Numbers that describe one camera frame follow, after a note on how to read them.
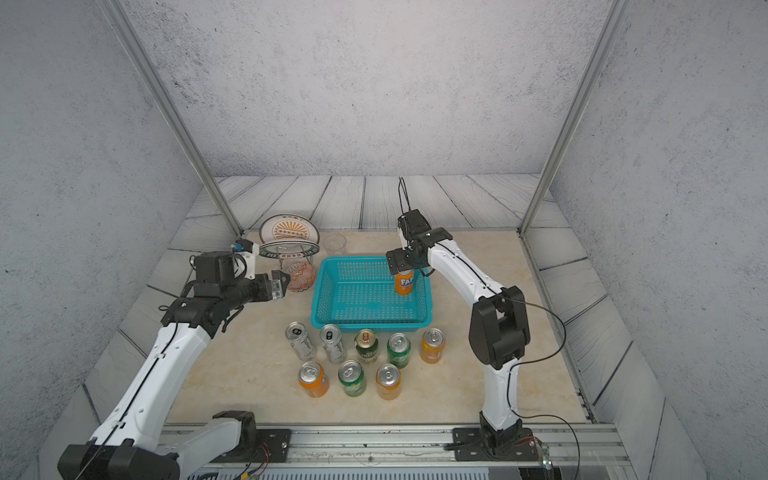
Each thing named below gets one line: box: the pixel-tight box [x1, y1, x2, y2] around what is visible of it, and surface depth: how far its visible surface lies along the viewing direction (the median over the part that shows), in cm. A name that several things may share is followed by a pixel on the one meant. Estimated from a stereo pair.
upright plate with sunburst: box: [259, 213, 320, 242], surface depth 104 cm
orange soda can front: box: [298, 361, 330, 398], surface depth 76 cm
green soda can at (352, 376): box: [338, 360, 366, 397], surface depth 77 cm
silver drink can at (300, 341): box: [284, 321, 317, 362], surface depth 81 cm
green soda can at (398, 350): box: [387, 332, 412, 369], surface depth 81 cm
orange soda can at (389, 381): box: [376, 363, 402, 401], surface depth 76 cm
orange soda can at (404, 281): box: [395, 269, 414, 296], surface depth 98 cm
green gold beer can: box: [354, 328, 379, 363], surface depth 82 cm
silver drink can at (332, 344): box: [319, 324, 348, 364], surface depth 80 cm
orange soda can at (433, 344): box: [420, 327, 446, 364], surface depth 82 cm
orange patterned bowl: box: [285, 262, 316, 292], surface depth 107 cm
